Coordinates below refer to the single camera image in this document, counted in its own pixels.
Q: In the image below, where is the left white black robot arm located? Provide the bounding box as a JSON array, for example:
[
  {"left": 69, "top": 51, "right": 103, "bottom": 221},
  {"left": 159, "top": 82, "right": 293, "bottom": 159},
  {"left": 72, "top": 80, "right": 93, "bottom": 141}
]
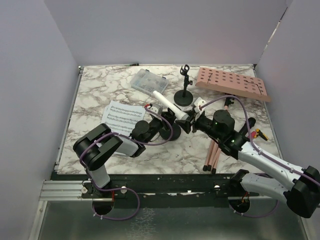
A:
[{"left": 73, "top": 109, "right": 176, "bottom": 198}]

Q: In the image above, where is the sheet music page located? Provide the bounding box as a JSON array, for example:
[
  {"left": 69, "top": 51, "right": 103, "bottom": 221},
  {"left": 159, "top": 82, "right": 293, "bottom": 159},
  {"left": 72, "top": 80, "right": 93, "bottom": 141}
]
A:
[{"left": 101, "top": 100, "right": 146, "bottom": 137}]

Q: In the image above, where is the black mounting rail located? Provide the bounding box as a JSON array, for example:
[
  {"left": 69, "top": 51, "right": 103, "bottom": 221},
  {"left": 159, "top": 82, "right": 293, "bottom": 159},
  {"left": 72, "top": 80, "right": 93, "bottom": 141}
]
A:
[{"left": 81, "top": 174, "right": 245, "bottom": 209}]

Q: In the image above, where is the black round mic stand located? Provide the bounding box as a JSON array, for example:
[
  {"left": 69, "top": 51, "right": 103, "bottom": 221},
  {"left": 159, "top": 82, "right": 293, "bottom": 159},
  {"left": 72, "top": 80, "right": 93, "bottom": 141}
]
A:
[{"left": 159, "top": 122, "right": 181, "bottom": 141}]

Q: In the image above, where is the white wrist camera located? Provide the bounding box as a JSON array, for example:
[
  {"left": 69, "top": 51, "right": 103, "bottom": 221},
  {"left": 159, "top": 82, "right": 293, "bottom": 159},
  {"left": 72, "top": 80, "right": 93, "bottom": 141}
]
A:
[
  {"left": 193, "top": 97, "right": 207, "bottom": 119},
  {"left": 144, "top": 103, "right": 163, "bottom": 117}
]

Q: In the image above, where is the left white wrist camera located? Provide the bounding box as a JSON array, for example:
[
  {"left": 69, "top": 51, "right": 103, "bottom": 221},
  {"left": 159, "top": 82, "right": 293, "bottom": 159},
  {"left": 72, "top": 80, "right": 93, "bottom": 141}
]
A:
[{"left": 144, "top": 103, "right": 163, "bottom": 117}]

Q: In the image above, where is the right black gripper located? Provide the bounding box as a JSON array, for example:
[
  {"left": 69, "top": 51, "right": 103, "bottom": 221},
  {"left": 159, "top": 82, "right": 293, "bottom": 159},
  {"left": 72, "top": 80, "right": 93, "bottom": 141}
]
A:
[{"left": 176, "top": 108, "right": 224, "bottom": 142}]

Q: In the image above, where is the black microphone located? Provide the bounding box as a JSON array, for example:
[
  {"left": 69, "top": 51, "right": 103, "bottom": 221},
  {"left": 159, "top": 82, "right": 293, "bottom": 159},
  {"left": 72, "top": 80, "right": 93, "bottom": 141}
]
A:
[{"left": 239, "top": 117, "right": 257, "bottom": 137}]

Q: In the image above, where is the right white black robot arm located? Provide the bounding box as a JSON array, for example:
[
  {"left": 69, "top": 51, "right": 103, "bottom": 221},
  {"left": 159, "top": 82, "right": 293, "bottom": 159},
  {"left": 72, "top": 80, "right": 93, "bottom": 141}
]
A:
[{"left": 175, "top": 109, "right": 320, "bottom": 219}]

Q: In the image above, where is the red yellow screwdriver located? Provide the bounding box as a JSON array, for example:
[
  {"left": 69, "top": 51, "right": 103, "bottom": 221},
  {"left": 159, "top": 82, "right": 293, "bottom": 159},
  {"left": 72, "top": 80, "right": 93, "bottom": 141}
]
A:
[{"left": 250, "top": 128, "right": 269, "bottom": 141}]

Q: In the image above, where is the pink music stand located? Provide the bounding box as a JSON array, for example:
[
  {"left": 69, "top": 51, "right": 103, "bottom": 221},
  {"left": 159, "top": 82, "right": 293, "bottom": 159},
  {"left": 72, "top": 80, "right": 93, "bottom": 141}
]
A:
[{"left": 183, "top": 66, "right": 279, "bottom": 174}]

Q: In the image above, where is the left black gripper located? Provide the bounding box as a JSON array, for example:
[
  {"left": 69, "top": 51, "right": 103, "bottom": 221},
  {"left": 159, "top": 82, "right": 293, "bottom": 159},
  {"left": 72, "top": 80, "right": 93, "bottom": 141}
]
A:
[{"left": 143, "top": 110, "right": 176, "bottom": 144}]

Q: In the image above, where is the white microphone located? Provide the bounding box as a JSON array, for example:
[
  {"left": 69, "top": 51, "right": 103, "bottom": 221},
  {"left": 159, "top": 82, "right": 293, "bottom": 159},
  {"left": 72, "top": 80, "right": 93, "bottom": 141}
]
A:
[{"left": 152, "top": 90, "right": 189, "bottom": 120}]

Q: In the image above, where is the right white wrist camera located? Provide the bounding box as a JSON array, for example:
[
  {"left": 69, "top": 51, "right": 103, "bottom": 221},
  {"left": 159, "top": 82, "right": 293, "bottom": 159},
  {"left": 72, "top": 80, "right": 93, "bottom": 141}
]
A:
[{"left": 193, "top": 97, "right": 207, "bottom": 119}]

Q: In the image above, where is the clear plastic organizer box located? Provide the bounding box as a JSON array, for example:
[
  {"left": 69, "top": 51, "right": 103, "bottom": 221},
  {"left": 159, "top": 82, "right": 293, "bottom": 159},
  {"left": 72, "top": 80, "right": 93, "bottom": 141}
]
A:
[{"left": 130, "top": 68, "right": 169, "bottom": 96}]

